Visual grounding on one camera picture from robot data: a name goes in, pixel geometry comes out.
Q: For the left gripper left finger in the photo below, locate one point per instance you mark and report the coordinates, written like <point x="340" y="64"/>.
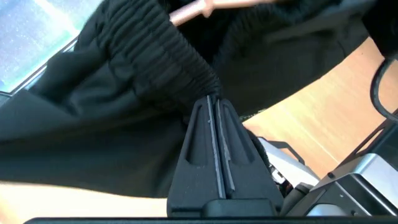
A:
<point x="196" y="183"/>

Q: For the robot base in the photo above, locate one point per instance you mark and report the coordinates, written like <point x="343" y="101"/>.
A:
<point x="357" y="186"/>

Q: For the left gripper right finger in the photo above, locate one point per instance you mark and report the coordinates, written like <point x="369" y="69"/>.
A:
<point x="252" y="183"/>

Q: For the window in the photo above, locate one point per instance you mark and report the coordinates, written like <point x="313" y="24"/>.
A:
<point x="31" y="40"/>

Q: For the pink clothes hanger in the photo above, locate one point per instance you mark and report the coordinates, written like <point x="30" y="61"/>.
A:
<point x="192" y="11"/>

